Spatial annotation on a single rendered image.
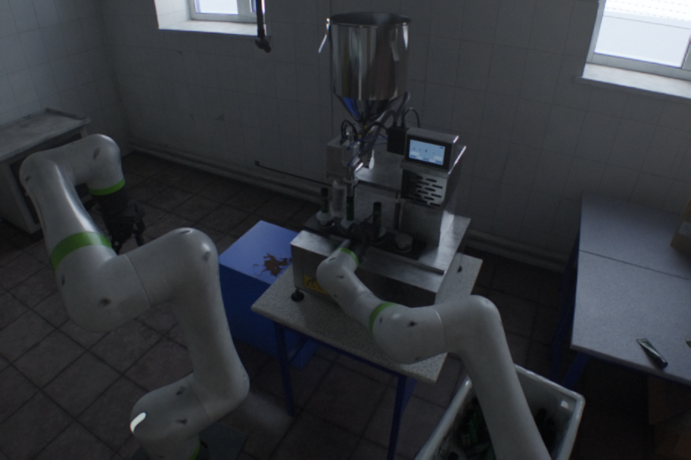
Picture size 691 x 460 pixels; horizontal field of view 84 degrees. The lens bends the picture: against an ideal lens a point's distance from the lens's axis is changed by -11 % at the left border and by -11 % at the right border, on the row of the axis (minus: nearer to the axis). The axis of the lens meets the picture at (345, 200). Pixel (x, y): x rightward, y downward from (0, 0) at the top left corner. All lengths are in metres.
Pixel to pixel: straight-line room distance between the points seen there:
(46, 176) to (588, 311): 1.93
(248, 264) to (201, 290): 1.41
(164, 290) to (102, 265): 0.11
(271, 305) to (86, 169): 0.98
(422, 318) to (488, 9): 2.11
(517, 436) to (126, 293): 0.79
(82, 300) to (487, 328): 0.79
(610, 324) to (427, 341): 1.17
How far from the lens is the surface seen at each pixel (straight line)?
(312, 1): 3.18
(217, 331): 0.95
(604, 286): 2.17
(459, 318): 0.98
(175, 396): 1.09
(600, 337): 1.93
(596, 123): 2.85
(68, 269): 0.84
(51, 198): 1.01
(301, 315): 1.75
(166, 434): 1.07
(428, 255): 1.62
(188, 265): 0.80
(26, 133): 4.18
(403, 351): 0.94
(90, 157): 1.13
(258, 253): 2.31
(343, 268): 1.32
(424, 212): 1.57
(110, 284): 0.79
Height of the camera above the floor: 2.04
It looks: 33 degrees down
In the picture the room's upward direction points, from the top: straight up
